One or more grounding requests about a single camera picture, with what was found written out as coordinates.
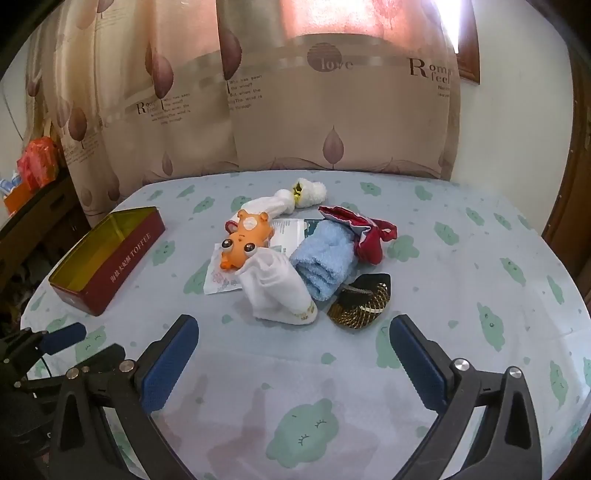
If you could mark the black and gold pouch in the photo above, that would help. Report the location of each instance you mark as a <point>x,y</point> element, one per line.
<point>360,309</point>

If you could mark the beige leaf print curtain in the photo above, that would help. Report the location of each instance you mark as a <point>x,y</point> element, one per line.
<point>369,115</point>

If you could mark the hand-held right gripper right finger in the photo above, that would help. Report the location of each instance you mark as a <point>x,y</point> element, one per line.
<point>418,369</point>

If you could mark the red plastic bag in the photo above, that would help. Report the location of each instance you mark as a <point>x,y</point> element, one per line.
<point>39,159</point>

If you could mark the red cloth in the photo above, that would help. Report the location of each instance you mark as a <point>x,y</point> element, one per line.
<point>369,249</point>

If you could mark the red tin box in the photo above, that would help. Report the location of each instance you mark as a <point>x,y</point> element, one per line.
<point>115,267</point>

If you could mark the orange big-eyed toy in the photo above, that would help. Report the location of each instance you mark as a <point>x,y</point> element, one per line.
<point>240,240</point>

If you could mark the tissue packet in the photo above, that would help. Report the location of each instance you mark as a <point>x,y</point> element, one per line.
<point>286,233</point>

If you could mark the blue fluffy sock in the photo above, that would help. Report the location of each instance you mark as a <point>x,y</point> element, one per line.
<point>323,258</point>

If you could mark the white sock with gold cuff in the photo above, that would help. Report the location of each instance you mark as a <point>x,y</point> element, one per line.
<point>272,290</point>

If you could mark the wooden door frame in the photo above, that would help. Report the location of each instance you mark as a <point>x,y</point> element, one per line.
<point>565,207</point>

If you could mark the white knit sock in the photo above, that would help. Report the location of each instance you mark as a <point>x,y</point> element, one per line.
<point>256,207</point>

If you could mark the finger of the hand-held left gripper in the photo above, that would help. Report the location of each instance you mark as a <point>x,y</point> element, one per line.
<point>62,338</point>

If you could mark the dark wooden cabinet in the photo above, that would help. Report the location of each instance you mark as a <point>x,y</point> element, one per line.
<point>32,240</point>

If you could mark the white fluffy sock yellow band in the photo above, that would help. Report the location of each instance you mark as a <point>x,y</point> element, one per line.
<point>314,194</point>

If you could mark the orange box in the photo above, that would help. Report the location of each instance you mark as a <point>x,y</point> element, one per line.
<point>17,201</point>

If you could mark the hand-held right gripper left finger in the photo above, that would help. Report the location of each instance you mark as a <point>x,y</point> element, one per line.
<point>168,369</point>

